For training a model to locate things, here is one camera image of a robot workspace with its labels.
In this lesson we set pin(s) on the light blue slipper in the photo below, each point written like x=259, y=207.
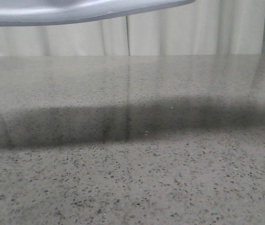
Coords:
x=58, y=12

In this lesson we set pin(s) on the white curtain backdrop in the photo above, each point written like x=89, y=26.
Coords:
x=200, y=28

